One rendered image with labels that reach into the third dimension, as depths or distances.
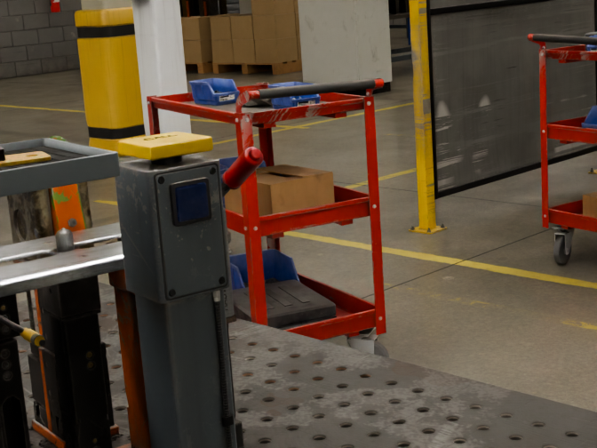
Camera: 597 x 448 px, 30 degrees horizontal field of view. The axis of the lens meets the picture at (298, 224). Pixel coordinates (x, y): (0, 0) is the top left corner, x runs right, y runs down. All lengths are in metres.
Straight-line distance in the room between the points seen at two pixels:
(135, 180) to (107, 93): 7.31
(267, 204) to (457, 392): 1.80
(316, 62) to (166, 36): 6.59
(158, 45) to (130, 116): 3.24
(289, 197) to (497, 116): 2.75
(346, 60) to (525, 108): 5.37
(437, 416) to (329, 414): 0.15
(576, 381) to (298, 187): 1.04
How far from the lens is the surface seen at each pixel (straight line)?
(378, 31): 11.45
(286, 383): 1.65
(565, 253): 4.82
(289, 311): 3.44
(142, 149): 0.92
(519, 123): 6.09
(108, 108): 8.25
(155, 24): 5.07
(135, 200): 0.93
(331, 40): 11.44
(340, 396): 1.59
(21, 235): 1.49
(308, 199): 3.38
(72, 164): 0.84
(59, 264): 1.22
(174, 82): 5.13
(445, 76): 5.55
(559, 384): 3.54
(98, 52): 8.25
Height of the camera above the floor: 1.29
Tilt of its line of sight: 13 degrees down
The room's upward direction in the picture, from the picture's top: 4 degrees counter-clockwise
